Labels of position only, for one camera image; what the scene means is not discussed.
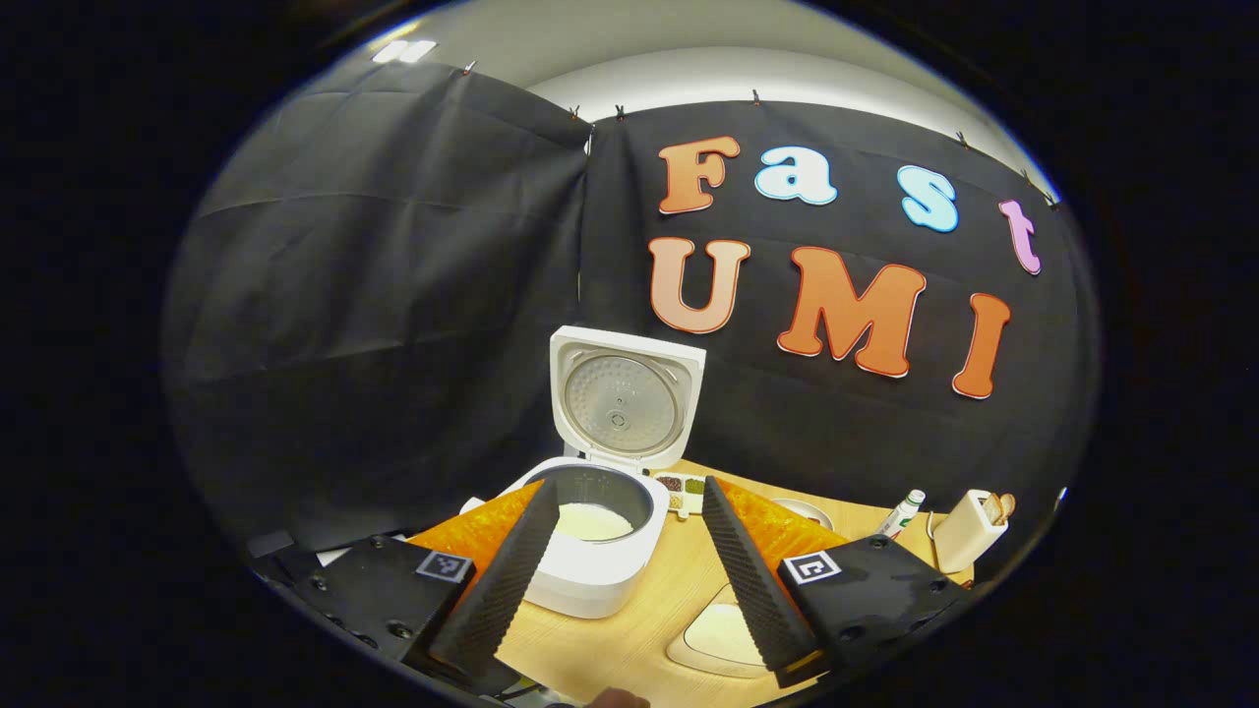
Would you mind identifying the row of black cloth clips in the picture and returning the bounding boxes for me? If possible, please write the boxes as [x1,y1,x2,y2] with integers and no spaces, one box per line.
[462,61,1058,209]

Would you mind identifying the white rice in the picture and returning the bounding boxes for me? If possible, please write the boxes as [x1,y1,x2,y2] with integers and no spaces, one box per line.
[556,502,636,544]

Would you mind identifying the black backdrop cloth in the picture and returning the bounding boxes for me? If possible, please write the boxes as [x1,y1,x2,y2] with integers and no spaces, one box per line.
[162,61,1101,591]

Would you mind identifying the white yogurt drink bottle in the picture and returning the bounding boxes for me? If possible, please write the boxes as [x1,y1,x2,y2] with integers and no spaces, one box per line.
[873,489,928,541]

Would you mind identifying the round beige plate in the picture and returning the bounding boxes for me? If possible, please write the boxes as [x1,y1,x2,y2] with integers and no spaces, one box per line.
[770,498,835,533]

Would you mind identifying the white divided bean dish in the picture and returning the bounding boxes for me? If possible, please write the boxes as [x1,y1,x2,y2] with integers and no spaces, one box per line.
[653,473,707,518]

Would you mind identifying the ceiling light panel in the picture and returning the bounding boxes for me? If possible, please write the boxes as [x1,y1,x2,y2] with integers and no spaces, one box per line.
[371,38,438,66]

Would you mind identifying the white rice cooker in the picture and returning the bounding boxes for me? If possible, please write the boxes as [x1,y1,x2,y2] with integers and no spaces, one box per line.
[495,325,707,620]

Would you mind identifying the beige rice tray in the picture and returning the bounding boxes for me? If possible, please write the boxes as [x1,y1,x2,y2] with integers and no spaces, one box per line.
[666,584,788,680]

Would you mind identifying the white toaster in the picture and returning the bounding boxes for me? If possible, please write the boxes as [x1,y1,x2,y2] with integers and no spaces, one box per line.
[929,489,1016,575]

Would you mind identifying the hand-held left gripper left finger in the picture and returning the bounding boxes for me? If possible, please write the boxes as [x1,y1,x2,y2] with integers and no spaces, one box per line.
[293,479,562,689]

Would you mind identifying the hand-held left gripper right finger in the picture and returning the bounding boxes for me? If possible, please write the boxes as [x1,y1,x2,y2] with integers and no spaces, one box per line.
[702,476,972,689]

